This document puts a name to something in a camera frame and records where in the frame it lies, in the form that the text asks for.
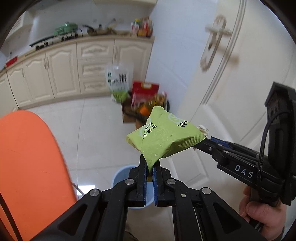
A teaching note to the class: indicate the light blue trash bin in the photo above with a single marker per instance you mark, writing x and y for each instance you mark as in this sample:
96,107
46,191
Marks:
120,178

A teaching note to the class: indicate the orange round table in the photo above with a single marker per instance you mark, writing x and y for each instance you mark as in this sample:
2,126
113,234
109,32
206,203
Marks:
30,162

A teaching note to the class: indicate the group of condiment bottles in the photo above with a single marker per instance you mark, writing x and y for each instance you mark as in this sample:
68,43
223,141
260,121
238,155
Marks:
142,27

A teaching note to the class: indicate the cream door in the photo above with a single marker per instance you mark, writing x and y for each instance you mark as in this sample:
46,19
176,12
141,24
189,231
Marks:
242,92

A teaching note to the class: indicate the red plastic basin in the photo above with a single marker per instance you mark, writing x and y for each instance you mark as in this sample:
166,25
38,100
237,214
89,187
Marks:
11,61

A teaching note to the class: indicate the white tissue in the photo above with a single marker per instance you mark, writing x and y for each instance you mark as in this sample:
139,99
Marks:
204,131

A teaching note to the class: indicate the light green snack packet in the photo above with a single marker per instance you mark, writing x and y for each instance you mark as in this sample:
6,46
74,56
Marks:
166,136

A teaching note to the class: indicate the cream lower kitchen cabinets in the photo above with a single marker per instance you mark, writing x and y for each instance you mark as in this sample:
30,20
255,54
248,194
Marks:
64,69

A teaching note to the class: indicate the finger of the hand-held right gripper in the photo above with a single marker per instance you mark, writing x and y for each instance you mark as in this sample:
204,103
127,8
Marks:
219,155
222,141

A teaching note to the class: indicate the cardboard box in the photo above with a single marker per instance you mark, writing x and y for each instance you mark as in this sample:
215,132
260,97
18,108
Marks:
129,118

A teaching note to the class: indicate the green electric cooking pot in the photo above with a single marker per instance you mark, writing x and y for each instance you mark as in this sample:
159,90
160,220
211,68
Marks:
66,28

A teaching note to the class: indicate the person's right hand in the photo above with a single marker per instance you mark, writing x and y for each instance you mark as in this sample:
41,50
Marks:
266,222

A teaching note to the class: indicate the red food bag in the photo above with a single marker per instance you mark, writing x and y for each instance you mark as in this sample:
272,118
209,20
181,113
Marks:
144,92

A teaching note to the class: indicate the frying pan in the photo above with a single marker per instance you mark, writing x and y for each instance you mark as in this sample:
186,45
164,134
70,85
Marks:
99,30

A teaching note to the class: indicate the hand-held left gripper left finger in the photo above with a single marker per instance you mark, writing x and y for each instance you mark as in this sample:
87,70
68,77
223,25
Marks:
145,183

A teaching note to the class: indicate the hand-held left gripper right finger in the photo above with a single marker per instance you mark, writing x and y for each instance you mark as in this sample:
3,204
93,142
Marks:
155,185

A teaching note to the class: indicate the black gas stove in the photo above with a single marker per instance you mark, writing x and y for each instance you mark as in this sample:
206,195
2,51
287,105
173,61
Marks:
53,40

